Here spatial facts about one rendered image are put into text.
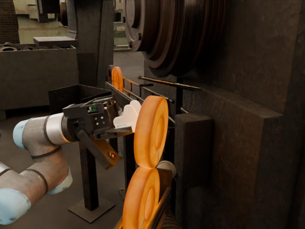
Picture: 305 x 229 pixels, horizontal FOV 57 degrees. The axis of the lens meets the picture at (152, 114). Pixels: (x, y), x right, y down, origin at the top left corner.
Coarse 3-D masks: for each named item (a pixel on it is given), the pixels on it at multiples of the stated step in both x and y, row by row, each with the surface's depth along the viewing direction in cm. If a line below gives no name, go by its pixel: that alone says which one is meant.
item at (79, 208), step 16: (48, 96) 149; (64, 96) 157; (80, 96) 165; (96, 96) 141; (80, 144) 155; (80, 160) 159; (96, 176) 164; (96, 192) 167; (80, 208) 169; (96, 208) 169
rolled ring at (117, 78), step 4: (116, 68) 188; (112, 72) 198; (116, 72) 187; (120, 72) 186; (112, 76) 199; (116, 76) 199; (120, 76) 186; (112, 80) 201; (116, 80) 200; (120, 80) 185; (116, 84) 199; (120, 84) 186; (120, 88) 188
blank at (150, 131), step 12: (156, 96) 60; (144, 108) 56; (156, 108) 56; (144, 120) 55; (156, 120) 57; (144, 132) 54; (156, 132) 65; (144, 144) 54; (156, 144) 63; (144, 156) 56; (156, 156) 61
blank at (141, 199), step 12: (144, 168) 61; (132, 180) 57; (144, 180) 57; (156, 180) 64; (132, 192) 55; (144, 192) 56; (156, 192) 66; (132, 204) 55; (144, 204) 57; (156, 204) 67; (132, 216) 54; (144, 216) 58; (132, 228) 55; (144, 228) 59
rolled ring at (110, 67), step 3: (108, 66) 210; (111, 66) 205; (108, 69) 212; (111, 69) 203; (108, 72) 214; (111, 72) 203; (108, 75) 216; (111, 75) 216; (108, 78) 216; (111, 78) 217; (108, 81) 217; (111, 81) 216; (111, 84) 215
